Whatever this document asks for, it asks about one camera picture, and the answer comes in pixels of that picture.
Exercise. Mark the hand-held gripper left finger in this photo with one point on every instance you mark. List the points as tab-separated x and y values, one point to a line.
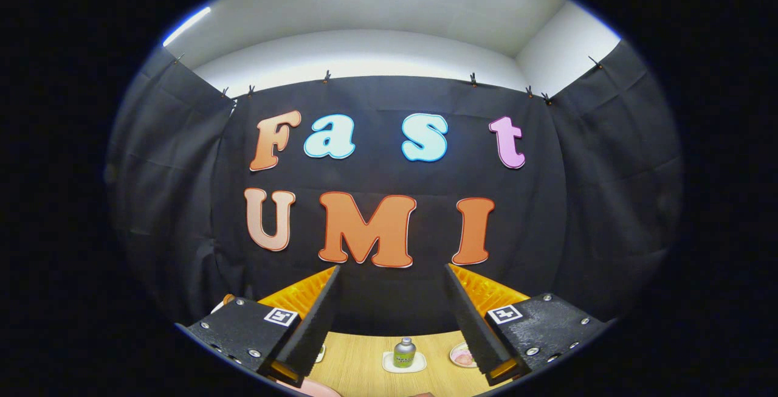
316	318

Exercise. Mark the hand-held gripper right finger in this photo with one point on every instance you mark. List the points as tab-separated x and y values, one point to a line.
471	318

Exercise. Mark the white divided snack tray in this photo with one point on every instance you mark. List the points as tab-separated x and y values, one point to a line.
320	354

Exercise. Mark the white oval plate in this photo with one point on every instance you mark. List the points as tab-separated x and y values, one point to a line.
456	354

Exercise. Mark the pink ham slices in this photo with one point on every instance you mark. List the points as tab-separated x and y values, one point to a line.
464	359

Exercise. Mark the pink round plate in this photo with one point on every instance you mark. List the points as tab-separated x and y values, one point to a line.
310	390

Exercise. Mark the green soda bottle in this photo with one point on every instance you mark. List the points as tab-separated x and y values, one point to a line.
404	354

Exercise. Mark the white square coaster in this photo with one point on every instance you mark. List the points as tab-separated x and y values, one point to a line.
388	366

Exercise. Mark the white toaster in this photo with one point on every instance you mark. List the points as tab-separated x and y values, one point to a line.
217	307

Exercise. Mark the row of black cloth clips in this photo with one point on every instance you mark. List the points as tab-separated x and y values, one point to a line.
327	76

